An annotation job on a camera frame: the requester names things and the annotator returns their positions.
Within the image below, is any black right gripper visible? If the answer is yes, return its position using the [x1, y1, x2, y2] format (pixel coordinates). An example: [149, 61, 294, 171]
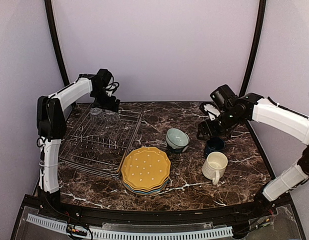
[197, 107, 243, 141]

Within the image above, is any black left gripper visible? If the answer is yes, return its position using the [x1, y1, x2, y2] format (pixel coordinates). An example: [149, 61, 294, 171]
[92, 87, 121, 113]

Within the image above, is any clear ribbed drinking glass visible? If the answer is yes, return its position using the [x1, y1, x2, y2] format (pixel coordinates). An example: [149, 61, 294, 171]
[89, 107, 106, 122]

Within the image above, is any metal wire dish rack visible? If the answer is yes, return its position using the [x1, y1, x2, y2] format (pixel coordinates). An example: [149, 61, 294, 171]
[58, 103, 144, 179]

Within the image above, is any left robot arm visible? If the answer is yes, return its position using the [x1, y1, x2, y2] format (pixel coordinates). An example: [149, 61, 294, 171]
[36, 68, 120, 218]

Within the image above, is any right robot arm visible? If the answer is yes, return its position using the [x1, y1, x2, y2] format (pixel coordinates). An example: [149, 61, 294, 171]
[196, 84, 309, 217]

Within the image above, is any dark blue mug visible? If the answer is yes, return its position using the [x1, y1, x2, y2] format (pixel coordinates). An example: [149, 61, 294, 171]
[204, 137, 225, 158]

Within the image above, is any light green ceramic bowl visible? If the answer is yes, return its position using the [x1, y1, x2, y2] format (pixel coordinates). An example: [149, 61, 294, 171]
[165, 128, 190, 149]

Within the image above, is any cream ribbed mug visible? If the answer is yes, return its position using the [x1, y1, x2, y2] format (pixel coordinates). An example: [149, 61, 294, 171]
[201, 151, 228, 185]

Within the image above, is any yellow dotted top plate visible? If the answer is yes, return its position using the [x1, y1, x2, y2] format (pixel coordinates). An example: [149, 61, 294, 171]
[121, 147, 171, 187]

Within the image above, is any blue plate in stack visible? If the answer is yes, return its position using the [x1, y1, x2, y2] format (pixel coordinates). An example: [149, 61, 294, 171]
[123, 181, 168, 195]

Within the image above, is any right wiring bundle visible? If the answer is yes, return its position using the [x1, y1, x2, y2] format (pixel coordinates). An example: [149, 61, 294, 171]
[231, 207, 278, 237]

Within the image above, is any wiring bundle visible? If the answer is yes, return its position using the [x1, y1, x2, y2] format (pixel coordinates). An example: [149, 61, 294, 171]
[39, 204, 95, 240]
[231, 207, 278, 237]

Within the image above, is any left wiring bundle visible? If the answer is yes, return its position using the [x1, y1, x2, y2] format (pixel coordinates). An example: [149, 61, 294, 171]
[39, 204, 95, 240]

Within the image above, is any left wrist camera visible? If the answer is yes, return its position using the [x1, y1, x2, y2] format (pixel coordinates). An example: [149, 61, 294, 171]
[105, 81, 120, 97]

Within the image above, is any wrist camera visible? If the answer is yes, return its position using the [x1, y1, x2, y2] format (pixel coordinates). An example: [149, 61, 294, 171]
[199, 102, 221, 121]
[105, 81, 120, 97]

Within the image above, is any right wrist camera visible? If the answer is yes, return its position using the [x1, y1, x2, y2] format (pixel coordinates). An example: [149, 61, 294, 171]
[199, 102, 221, 121]

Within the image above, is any black front rail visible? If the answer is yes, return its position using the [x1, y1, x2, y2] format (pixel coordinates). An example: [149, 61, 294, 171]
[21, 194, 293, 228]

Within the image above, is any light blue slotted cable duct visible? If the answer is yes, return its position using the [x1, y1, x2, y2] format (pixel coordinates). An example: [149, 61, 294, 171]
[26, 213, 233, 240]

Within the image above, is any left black frame post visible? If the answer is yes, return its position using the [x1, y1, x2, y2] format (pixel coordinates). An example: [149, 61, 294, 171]
[44, 0, 70, 87]

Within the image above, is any black frame post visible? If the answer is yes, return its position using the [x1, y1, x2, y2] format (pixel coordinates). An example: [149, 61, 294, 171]
[44, 0, 70, 87]
[239, 0, 267, 97]

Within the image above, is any right black frame post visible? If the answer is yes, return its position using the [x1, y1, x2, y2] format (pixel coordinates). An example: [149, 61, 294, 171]
[239, 0, 267, 97]

